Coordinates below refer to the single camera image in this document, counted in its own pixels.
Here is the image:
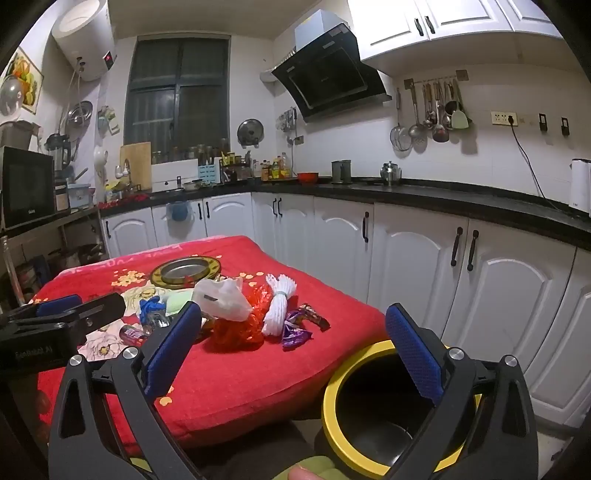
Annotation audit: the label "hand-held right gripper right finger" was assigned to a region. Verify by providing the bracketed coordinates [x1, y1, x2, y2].
[385, 302, 539, 480]

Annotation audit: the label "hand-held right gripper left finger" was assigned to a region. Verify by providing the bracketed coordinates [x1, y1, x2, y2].
[47, 301, 206, 480]

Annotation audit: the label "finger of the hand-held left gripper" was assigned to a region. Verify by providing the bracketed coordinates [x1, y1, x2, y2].
[7, 294, 85, 324]
[55, 292, 127, 344]

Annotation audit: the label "blue plastic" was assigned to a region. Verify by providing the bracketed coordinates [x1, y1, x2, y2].
[137, 296, 169, 334]

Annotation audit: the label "light green packet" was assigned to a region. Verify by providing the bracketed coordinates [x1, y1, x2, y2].
[164, 294, 199, 315]

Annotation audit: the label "red plastic bag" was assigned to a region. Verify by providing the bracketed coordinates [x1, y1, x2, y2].
[210, 281, 273, 350]

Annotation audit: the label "yellow-rimmed black trash bin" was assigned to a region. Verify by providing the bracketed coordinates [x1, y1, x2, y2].
[315, 340, 483, 478]

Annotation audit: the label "white plastic bag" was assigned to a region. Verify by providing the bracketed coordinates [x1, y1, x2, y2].
[193, 275, 254, 322]

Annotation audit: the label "dark brown snack wrapper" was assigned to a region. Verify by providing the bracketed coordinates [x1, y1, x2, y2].
[286, 304, 331, 332]

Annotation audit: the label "white rope bundle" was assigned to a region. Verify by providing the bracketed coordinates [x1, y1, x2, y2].
[262, 273, 300, 344]

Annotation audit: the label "purple snack wrapper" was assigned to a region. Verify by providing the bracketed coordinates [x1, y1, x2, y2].
[281, 320, 312, 350]

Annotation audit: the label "red floral blanket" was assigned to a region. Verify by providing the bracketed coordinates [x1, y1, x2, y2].
[30, 235, 398, 455]

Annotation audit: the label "metal kitchen shelf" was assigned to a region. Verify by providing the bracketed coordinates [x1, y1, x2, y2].
[0, 206, 110, 315]

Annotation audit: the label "gold-rimmed metal plate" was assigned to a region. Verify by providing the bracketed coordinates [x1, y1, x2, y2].
[150, 257, 223, 290]

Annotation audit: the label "white lower kitchen cabinets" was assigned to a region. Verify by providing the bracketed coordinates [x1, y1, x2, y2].
[99, 191, 591, 430]

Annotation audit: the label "white kitchen cabinets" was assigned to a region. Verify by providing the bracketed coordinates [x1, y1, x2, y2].
[99, 191, 591, 430]
[346, 0, 566, 77]

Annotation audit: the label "light blue plastic container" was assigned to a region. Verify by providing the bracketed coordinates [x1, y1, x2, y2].
[67, 183, 90, 208]

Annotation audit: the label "black microwave oven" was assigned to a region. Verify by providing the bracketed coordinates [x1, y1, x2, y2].
[0, 146, 56, 230]

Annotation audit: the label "wooden cutting board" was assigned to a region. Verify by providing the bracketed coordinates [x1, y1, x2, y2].
[120, 141, 152, 191]

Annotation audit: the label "person's green clothing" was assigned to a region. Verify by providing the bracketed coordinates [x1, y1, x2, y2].
[302, 455, 345, 480]

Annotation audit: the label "blender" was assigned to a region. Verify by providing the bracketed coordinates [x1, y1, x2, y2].
[45, 133, 72, 174]

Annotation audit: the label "black kitchen countertop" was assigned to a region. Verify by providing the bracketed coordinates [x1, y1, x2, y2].
[99, 178, 591, 252]

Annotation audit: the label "grey metal pot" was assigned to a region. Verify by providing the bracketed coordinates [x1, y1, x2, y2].
[0, 120, 40, 151]

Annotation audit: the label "spice jar rack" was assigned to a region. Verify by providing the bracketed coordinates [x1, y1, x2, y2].
[221, 152, 253, 182]

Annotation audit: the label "hanging metal pan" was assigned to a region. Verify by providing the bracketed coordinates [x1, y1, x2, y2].
[66, 100, 94, 127]

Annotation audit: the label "group of condiment bottles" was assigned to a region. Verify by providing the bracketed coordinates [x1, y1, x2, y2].
[261, 152, 294, 182]

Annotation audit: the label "large metal lid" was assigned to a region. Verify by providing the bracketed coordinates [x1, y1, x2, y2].
[0, 76, 24, 116]

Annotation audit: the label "dark kitchen window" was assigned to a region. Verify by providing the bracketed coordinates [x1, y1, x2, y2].
[124, 37, 230, 162]

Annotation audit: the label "hanging metal pot lid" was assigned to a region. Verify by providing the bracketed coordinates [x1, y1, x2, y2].
[237, 119, 265, 148]

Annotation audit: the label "row of hanging kitchen utensils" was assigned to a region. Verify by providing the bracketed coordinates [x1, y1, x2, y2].
[390, 79, 474, 152]

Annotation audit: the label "white electric kettle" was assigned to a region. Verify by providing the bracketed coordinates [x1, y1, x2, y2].
[569, 158, 591, 217]

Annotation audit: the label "white water heater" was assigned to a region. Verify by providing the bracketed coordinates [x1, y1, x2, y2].
[51, 0, 116, 83]

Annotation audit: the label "black range hood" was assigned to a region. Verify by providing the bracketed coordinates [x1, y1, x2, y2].
[271, 9, 393, 123]

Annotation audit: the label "white upper kitchen cabinets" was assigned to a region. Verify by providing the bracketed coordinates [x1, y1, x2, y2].
[346, 0, 566, 77]

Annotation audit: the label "black power cable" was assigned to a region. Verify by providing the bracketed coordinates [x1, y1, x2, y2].
[508, 117, 578, 215]

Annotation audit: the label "fruit wall poster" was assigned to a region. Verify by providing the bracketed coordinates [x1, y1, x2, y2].
[7, 46, 44, 114]

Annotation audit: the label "metal utensil rail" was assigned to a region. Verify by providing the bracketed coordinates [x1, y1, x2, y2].
[403, 69, 468, 90]

